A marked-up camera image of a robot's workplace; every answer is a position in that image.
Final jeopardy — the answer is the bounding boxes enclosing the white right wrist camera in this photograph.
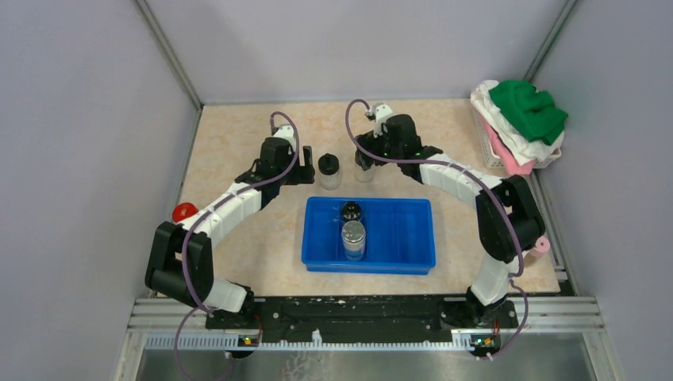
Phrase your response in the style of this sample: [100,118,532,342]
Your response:
[365,103,394,138]

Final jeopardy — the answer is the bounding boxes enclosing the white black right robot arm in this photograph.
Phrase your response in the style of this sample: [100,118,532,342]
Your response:
[351,114,546,327]

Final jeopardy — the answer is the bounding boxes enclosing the blue plastic divided bin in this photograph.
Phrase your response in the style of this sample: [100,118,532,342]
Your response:
[301,196,436,275]

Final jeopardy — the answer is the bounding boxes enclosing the pink cloth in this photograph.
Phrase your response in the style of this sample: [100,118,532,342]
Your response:
[483,122,535,175]

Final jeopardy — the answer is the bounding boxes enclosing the pink cap bottle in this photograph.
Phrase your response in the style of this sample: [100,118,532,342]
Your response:
[523,236,551,268]

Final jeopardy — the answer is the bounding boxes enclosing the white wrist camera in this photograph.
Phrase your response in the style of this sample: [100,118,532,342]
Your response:
[272,125,295,142]
[365,103,394,138]

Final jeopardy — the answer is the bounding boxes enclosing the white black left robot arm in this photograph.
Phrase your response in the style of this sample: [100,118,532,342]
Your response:
[144,124,315,328]

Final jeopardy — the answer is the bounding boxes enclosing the silver cap white bead jar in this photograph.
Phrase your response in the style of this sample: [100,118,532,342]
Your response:
[340,221,366,261]

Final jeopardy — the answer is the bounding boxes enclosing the red cap brown sauce bottle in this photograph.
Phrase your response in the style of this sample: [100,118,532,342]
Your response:
[171,202,198,223]

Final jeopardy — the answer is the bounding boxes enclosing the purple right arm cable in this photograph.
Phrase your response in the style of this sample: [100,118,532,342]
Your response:
[344,98,530,361]

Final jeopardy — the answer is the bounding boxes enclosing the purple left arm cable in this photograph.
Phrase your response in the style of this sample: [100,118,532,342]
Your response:
[173,110,302,381]

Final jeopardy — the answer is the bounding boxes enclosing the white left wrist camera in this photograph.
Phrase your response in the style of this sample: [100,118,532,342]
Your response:
[272,125,295,142]

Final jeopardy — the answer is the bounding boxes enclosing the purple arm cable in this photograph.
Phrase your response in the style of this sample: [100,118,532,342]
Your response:
[344,98,530,361]
[173,110,302,381]

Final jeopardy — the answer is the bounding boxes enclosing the green cloth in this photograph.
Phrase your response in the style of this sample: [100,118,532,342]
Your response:
[488,79,568,146]

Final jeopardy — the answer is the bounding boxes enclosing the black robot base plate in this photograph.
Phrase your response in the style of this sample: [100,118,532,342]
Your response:
[206,294,519,330]

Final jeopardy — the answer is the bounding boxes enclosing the white laundry basket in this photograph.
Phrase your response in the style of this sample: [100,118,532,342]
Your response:
[471,109,562,170]

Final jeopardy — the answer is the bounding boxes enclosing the black pourer cap grain jar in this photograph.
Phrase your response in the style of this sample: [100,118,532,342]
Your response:
[318,153,342,191]

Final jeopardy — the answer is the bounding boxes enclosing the aluminium frame rail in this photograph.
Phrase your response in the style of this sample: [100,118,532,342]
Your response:
[114,295,624,380]

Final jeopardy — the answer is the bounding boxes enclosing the white cloth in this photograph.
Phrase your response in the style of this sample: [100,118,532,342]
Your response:
[470,80,564,164]

